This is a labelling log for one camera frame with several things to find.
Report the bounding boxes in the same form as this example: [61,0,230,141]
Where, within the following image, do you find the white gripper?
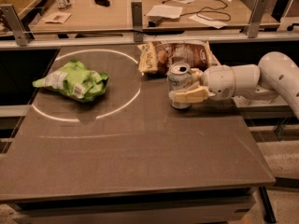
[169,65,235,104]

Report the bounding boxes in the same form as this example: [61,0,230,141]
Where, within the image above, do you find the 7up soda can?
[167,63,192,109]

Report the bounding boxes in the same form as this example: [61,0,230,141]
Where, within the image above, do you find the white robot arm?
[167,51,299,118]

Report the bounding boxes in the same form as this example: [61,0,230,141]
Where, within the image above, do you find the brown yellow snack bag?
[137,40,220,76]

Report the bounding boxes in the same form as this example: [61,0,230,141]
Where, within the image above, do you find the white paper sheet right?
[189,15,226,29]

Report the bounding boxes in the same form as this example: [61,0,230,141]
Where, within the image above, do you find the white paper sheet centre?
[147,5,183,19]

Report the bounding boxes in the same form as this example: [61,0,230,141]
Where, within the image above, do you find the green chip bag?
[33,60,108,103]

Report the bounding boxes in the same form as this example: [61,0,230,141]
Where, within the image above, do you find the black computer mouse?
[94,0,110,7]

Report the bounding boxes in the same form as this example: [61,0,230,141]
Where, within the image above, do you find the small paper envelope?
[43,11,71,24]

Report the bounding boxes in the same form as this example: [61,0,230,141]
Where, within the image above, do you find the black cable loop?
[162,0,232,22]

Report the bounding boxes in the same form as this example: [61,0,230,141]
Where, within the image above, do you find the middle metal bracket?
[131,0,143,42]

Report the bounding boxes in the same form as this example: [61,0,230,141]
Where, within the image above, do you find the metal bracket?
[0,4,31,47]
[245,0,268,38]
[131,0,143,42]

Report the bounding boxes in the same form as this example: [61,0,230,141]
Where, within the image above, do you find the right metal bracket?
[245,0,268,38]

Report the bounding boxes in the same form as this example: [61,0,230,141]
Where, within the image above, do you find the left metal bracket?
[0,4,31,47]

